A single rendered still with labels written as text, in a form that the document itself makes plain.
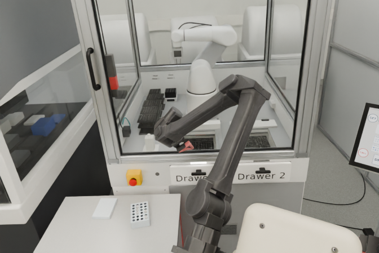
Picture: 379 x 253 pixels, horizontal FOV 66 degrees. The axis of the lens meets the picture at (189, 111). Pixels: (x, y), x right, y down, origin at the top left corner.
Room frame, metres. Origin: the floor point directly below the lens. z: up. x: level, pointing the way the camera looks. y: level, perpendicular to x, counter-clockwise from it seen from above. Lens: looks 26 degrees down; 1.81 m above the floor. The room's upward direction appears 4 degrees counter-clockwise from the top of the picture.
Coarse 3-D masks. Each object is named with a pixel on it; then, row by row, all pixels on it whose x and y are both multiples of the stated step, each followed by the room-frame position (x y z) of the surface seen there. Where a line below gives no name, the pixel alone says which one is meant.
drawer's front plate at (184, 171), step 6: (174, 168) 1.20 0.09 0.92; (180, 168) 1.20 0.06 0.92; (186, 168) 1.20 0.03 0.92; (192, 168) 1.20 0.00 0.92; (198, 168) 1.20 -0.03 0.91; (204, 168) 1.20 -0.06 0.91; (210, 168) 1.19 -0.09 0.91; (174, 174) 1.20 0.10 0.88; (180, 174) 1.20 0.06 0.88; (186, 174) 1.20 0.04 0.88; (174, 180) 1.20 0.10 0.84; (186, 180) 1.20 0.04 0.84
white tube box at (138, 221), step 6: (132, 204) 1.10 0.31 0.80; (138, 204) 1.10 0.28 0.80; (144, 204) 1.11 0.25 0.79; (132, 210) 1.06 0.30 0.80; (132, 216) 1.02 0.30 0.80; (138, 216) 1.03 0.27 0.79; (132, 222) 0.99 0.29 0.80; (138, 222) 0.99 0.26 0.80; (144, 222) 0.99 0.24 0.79; (132, 228) 0.98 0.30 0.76
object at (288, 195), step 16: (128, 192) 1.24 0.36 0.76; (144, 192) 1.23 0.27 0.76; (160, 192) 1.23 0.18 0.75; (176, 192) 1.22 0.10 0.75; (240, 192) 1.20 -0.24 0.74; (256, 192) 1.20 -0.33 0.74; (272, 192) 1.20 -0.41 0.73; (288, 192) 1.19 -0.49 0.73; (240, 208) 1.20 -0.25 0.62; (288, 208) 1.19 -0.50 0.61; (192, 224) 1.22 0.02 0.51; (240, 224) 1.20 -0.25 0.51; (224, 240) 1.21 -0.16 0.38
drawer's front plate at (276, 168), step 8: (240, 168) 1.19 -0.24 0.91; (248, 168) 1.18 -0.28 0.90; (256, 168) 1.18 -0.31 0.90; (272, 168) 1.18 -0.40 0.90; (280, 168) 1.18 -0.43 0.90; (288, 168) 1.17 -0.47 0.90; (240, 176) 1.19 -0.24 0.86; (248, 176) 1.18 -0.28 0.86; (256, 176) 1.18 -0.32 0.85; (264, 176) 1.18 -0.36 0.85; (280, 176) 1.18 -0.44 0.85; (288, 176) 1.17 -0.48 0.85
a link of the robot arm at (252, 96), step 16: (240, 80) 0.84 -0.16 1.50; (240, 96) 0.80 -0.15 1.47; (256, 96) 0.77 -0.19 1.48; (240, 112) 0.75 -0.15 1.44; (256, 112) 0.75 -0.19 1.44; (240, 128) 0.71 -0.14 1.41; (224, 144) 0.70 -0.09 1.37; (240, 144) 0.68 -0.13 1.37; (224, 160) 0.65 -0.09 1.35; (208, 176) 0.64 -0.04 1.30; (224, 176) 0.62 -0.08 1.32; (192, 192) 0.61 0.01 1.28; (208, 192) 0.59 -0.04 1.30; (224, 192) 0.60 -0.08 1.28; (192, 208) 0.56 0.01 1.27; (224, 208) 0.57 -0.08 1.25; (224, 224) 0.56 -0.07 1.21
